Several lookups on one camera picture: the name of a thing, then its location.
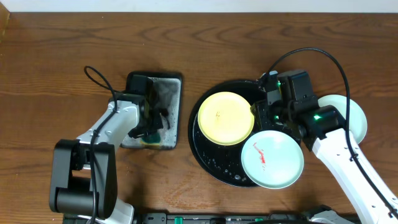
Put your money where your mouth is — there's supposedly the yellow plate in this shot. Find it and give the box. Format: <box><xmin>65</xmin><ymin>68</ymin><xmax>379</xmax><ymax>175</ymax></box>
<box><xmin>197</xmin><ymin>91</ymin><xmax>254</xmax><ymax>146</ymax></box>

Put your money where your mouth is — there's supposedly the mint green plate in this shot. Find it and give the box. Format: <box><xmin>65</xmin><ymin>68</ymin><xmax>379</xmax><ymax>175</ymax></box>
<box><xmin>318</xmin><ymin>95</ymin><xmax>368</xmax><ymax>143</ymax></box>
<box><xmin>241</xmin><ymin>131</ymin><xmax>304</xmax><ymax>189</ymax></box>

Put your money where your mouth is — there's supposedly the green scrub sponge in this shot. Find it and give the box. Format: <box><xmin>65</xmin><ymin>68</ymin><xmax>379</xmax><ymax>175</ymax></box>
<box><xmin>141</xmin><ymin>132</ymin><xmax>161</xmax><ymax>146</ymax></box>

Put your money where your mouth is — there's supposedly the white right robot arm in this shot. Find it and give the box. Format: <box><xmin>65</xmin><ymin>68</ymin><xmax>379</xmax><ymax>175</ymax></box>
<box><xmin>241</xmin><ymin>101</ymin><xmax>397</xmax><ymax>224</ymax></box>

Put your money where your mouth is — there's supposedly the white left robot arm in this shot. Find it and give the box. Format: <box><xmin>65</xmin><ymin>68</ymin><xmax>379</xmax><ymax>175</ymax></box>
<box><xmin>49</xmin><ymin>90</ymin><xmax>165</xmax><ymax>223</ymax></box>

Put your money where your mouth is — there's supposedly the round black tray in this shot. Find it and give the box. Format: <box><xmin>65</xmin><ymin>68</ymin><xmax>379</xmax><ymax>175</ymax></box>
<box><xmin>188</xmin><ymin>80</ymin><xmax>265</xmax><ymax>187</ymax></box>

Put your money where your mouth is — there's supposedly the black rectangular soapy tray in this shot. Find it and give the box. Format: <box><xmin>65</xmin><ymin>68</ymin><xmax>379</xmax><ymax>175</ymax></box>
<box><xmin>120</xmin><ymin>71</ymin><xmax>183</xmax><ymax>151</ymax></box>

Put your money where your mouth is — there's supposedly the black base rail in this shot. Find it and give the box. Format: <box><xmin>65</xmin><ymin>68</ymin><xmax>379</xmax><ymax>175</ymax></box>
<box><xmin>132</xmin><ymin>213</ymin><xmax>308</xmax><ymax>224</ymax></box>

